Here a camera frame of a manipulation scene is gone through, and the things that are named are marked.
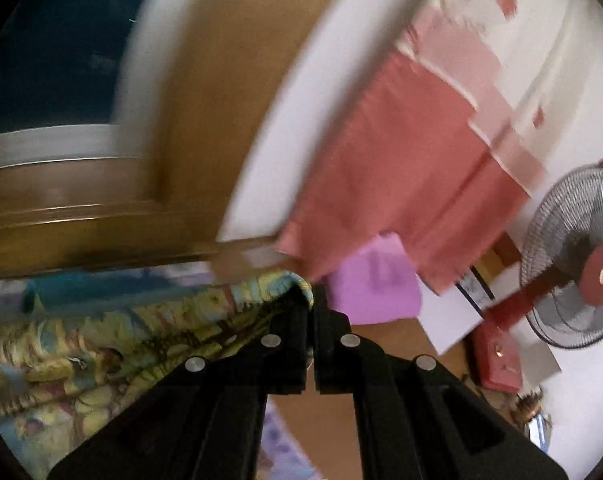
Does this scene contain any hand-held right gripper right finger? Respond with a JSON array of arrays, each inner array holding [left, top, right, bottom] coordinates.
[[314, 290, 567, 480]]

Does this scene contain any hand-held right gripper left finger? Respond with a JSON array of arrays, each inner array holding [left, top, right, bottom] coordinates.
[[46, 296, 311, 480]]

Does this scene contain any blue colourful printed cloth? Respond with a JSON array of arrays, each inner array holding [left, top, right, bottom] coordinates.
[[0, 270, 316, 480]]

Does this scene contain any pink purple cloth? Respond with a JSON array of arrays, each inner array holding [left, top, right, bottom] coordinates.
[[325, 232, 423, 327]]

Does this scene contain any lilac dotted bed sheet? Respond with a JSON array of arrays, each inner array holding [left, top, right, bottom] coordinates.
[[258, 397, 325, 480]]

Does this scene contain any white paper sheet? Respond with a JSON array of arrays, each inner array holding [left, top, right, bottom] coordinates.
[[420, 277, 486, 357]]

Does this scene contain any black framed picture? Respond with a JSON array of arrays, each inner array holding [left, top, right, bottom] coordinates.
[[454, 262, 496, 312]]

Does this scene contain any coral red curtain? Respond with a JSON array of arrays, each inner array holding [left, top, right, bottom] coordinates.
[[276, 0, 547, 295]]

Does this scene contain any wooden window surround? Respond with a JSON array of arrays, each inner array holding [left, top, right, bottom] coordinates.
[[0, 0, 365, 281]]

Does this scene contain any red grey electric fan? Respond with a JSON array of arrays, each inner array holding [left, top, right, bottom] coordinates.
[[469, 159, 603, 395]]

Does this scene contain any dark glass window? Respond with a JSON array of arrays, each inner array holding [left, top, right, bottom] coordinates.
[[0, 0, 170, 173]]

